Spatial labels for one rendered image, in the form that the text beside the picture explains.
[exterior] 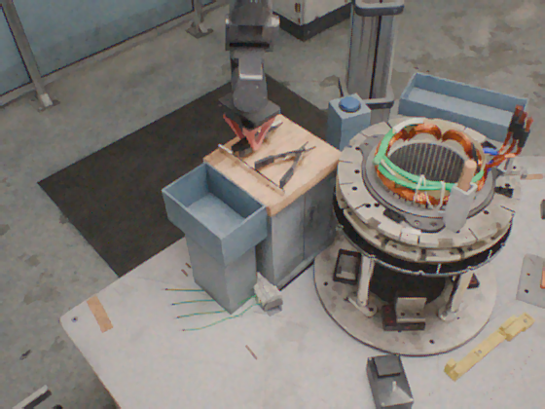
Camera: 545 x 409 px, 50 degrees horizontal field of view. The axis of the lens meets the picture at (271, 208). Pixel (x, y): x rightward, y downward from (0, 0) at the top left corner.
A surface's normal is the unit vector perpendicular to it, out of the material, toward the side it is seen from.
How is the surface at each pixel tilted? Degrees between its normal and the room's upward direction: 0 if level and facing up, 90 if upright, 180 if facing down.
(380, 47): 90
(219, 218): 0
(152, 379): 0
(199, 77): 0
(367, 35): 90
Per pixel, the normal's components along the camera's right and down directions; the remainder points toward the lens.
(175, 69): -0.03, -0.67
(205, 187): 0.69, 0.52
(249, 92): 0.07, 0.72
